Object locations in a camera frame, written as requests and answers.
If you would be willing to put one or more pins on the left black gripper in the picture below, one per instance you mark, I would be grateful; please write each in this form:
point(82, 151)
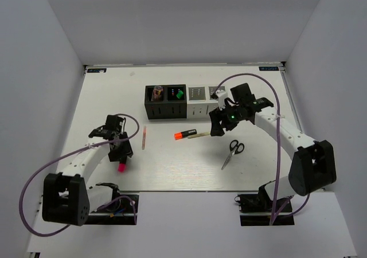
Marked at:
point(127, 150)

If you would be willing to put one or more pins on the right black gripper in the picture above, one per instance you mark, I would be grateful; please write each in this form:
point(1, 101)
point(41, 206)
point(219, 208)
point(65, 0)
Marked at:
point(216, 116)

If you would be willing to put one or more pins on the pink black highlighter marker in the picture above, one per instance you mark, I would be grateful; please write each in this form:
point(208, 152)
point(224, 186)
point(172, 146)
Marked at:
point(121, 167)

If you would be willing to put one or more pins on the yellow slim highlighter pen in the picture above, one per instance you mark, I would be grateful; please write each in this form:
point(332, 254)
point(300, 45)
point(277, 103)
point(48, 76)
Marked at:
point(199, 135)

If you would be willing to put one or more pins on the black handled scissors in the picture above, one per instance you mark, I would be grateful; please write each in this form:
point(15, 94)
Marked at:
point(235, 148)

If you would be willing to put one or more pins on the orange slim highlighter pen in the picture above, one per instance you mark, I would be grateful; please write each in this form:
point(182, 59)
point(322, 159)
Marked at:
point(144, 134)

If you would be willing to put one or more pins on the orange black highlighter marker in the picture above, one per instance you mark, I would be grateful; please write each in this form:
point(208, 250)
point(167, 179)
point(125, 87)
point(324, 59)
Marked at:
point(185, 134)

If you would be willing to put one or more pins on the green black highlighter marker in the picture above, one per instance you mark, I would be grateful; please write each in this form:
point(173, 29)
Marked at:
point(180, 95)

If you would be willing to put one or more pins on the pink transparent glue tube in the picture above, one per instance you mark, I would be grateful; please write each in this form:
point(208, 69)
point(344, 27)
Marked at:
point(157, 93)

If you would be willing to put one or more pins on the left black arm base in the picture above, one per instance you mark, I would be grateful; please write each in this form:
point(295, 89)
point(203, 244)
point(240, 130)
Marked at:
point(122, 212)

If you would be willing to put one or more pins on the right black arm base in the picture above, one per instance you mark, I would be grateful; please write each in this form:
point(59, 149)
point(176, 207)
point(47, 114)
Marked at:
point(255, 210)

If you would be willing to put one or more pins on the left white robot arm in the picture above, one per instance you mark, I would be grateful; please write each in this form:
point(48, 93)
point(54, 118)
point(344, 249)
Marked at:
point(66, 197)

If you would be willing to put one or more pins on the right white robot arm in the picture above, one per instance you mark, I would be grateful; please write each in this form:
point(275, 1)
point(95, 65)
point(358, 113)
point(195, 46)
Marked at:
point(312, 162)

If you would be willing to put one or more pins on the white double pen holder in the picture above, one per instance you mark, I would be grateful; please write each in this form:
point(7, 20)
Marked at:
point(200, 102)

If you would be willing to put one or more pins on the black double pen holder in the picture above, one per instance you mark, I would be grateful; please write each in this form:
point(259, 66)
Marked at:
point(170, 107)

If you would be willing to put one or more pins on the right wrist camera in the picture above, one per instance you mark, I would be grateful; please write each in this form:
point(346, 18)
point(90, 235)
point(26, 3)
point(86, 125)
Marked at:
point(220, 96)

